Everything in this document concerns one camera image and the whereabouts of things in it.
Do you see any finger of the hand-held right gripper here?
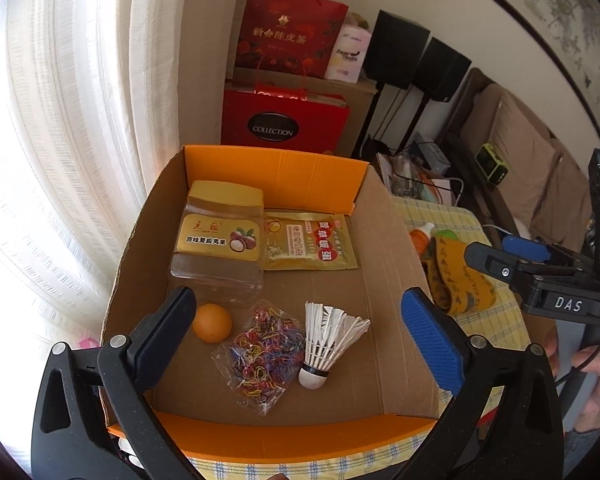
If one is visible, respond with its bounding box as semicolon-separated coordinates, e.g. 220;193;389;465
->
464;241;536;291
502;235;581;268

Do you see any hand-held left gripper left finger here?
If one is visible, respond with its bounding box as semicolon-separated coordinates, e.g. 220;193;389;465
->
30;286;201;480

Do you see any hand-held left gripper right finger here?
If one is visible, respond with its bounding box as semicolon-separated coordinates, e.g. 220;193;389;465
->
401;287;566;480

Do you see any yellow patterned headband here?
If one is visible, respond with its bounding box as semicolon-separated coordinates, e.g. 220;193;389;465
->
420;236;498;317

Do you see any orange ball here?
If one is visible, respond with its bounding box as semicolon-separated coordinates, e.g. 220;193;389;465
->
192;304;233;345

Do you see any orange cardboard box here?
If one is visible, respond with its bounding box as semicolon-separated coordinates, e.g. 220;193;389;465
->
100;144;443;453

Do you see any orange bottle white cap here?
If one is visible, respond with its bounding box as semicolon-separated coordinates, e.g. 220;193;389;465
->
410;222;437;261

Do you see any bag of coloured rubber bands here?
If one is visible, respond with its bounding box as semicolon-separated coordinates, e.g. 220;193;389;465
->
211;299;306;416

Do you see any clear jar yellow lid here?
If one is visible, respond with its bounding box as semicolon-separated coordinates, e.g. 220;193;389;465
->
169;180;266;308

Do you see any white shuttlecock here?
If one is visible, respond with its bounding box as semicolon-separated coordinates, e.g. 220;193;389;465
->
299;301;372;391

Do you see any gold foil packet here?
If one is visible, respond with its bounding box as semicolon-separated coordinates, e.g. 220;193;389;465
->
262;209;361;272

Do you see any yellow checked tablecloth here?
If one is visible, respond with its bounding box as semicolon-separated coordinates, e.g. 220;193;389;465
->
105;195;561;480

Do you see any beige sofa cushion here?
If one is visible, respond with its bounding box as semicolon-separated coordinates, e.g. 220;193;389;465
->
482;84;561;221
530;137;593;253

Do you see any green portable radio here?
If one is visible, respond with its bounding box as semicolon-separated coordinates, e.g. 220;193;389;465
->
475;142;512;187

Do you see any pile of wrapped papers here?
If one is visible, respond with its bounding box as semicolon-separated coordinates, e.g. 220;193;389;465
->
377;152;431;198

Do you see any grey white box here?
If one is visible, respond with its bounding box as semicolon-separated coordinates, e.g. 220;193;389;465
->
412;132;451;173

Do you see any dark wooden sofa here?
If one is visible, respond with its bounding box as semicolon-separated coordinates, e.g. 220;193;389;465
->
442;67;596;256

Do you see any black speaker stand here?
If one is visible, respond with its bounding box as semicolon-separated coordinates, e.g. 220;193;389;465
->
400;92;433;153
352;82;403;158

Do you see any black speaker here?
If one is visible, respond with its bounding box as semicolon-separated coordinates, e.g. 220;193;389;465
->
412;36;472;102
362;9;431;91

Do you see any white sheer curtain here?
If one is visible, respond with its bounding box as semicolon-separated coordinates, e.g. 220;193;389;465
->
0;0;253;361

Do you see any framed ink painting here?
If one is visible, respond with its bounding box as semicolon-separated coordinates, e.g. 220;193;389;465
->
492;0;600;142

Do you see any bright red gift bag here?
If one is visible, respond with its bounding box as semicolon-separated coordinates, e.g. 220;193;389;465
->
221;82;352;153

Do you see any white tissue pack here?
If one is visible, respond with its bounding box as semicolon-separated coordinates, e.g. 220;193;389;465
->
324;24;372;83

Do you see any dark red gift bag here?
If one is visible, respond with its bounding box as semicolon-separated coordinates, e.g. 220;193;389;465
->
234;0;350;81

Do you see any white cable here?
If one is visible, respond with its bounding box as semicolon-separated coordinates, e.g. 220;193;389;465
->
482;222;521;237

